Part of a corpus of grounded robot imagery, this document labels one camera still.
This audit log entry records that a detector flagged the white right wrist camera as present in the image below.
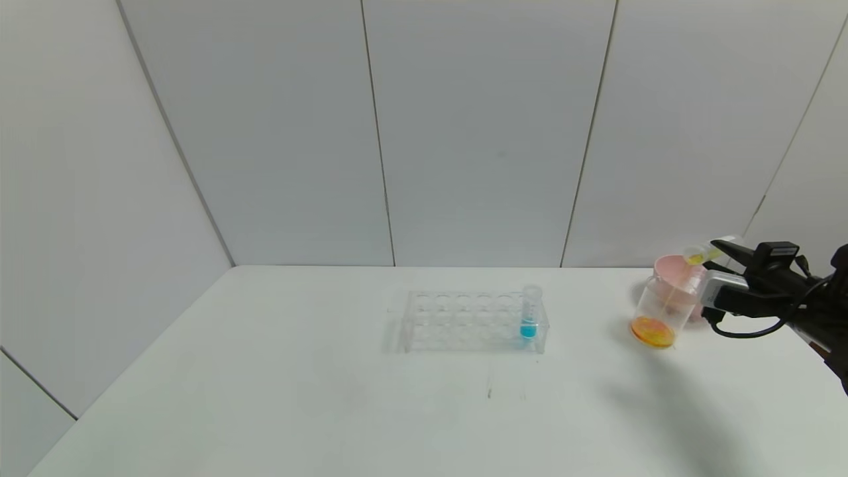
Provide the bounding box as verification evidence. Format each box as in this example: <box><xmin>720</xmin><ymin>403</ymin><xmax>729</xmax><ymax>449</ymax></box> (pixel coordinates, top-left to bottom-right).
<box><xmin>700</xmin><ymin>271</ymin><xmax>750</xmax><ymax>310</ymax></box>

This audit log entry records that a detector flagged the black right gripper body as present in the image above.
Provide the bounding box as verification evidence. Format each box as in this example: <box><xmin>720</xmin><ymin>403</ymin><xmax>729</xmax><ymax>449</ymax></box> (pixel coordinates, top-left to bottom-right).
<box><xmin>744</xmin><ymin>241</ymin><xmax>818</xmax><ymax>290</ymax></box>

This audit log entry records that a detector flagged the test tube with blue pigment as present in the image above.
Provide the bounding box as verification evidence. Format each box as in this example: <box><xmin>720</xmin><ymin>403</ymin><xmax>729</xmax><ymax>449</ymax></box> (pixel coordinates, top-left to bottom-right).
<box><xmin>519</xmin><ymin>284</ymin><xmax>543</xmax><ymax>341</ymax></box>

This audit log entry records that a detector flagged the clear plastic measuring beaker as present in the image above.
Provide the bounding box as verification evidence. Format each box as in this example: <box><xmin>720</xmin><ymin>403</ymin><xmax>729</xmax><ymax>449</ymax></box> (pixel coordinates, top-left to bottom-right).
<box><xmin>629</xmin><ymin>274</ymin><xmax>698</xmax><ymax>350</ymax></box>

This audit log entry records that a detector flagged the pink bowl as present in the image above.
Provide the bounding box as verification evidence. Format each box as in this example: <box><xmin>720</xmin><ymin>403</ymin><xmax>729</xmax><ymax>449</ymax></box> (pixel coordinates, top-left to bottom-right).
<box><xmin>653</xmin><ymin>254</ymin><xmax>710</xmax><ymax>326</ymax></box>

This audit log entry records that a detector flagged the test tube with yellow pigment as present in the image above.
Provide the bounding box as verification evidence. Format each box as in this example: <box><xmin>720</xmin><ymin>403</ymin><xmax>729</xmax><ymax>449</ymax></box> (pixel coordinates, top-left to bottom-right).
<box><xmin>682</xmin><ymin>235</ymin><xmax>738</xmax><ymax>268</ymax></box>

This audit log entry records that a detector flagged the clear acrylic test tube rack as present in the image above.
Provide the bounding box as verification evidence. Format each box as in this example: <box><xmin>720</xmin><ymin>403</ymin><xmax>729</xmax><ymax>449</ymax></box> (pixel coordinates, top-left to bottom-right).
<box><xmin>403</xmin><ymin>289</ymin><xmax>550</xmax><ymax>354</ymax></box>

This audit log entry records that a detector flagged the black camera cable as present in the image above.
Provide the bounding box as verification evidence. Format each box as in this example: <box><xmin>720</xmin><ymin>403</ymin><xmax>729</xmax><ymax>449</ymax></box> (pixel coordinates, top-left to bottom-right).
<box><xmin>704</xmin><ymin>307</ymin><xmax>806</xmax><ymax>340</ymax></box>

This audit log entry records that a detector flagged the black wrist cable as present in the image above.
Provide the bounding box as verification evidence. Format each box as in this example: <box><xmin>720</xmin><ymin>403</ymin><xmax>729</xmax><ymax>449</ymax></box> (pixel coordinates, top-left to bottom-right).
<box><xmin>794</xmin><ymin>254</ymin><xmax>833</xmax><ymax>293</ymax></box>

